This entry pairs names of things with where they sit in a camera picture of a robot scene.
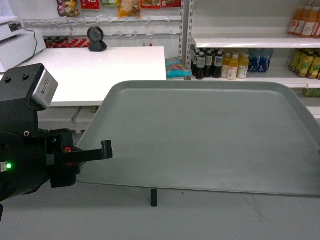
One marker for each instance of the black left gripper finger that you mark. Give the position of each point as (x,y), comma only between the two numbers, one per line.
(79,156)

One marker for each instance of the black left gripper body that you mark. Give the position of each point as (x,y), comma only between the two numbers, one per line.
(62,168)

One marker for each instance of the grey rectangular serving tray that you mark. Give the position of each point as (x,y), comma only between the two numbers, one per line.
(217,136)

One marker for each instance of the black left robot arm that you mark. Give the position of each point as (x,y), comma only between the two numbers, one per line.
(31,156)

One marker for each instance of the white checkout counter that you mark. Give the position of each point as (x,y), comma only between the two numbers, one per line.
(85,78)

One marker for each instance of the red capped soy sauce bottles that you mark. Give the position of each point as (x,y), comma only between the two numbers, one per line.
(65,42)

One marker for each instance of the black round barcode scanner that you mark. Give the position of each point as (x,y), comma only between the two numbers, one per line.
(96,36)

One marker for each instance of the white cash register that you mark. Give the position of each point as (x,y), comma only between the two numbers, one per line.
(17,44)

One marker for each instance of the cyan snack packet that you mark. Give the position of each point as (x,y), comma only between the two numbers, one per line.
(175,68)

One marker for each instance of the purple snack bag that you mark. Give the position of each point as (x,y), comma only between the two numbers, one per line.
(67,8)

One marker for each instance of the white peg hook rack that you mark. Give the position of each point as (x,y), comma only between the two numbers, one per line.
(112,27)

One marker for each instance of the red snack bag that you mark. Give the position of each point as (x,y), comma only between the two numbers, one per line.
(90,4)

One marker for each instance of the green snack bag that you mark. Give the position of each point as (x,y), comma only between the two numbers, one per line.
(110,3)

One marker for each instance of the yellow snack bag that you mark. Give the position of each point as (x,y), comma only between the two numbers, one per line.
(129,8)

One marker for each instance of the dark bottle white label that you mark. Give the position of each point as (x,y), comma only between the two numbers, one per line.
(200,66)

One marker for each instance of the red hanging snack bags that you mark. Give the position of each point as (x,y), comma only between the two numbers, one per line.
(160,4)

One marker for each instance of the yellow white drink bottle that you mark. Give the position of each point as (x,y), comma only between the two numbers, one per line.
(233,67)

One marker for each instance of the white labelled drink bottle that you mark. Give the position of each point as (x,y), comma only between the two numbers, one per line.
(243,66)

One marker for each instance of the blue drink bottles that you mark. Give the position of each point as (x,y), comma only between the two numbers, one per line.
(259,60)

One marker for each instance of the white metal shelf unit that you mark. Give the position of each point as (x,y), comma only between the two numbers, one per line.
(239,25)

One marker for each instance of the green yellow tea bottle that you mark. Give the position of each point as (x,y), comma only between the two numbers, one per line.
(304,64)

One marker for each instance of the orange juice bottle back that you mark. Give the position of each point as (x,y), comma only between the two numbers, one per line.
(297,22)

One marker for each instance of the orange juice bottle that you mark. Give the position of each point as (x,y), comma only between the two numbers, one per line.
(297,22)
(310,23)

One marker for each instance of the orange juice bottle front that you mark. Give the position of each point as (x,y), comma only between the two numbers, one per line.
(310,23)

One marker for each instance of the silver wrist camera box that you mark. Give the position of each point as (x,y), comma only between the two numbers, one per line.
(44,92)

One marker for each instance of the small black stand post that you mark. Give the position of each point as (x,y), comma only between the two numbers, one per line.
(154,197)

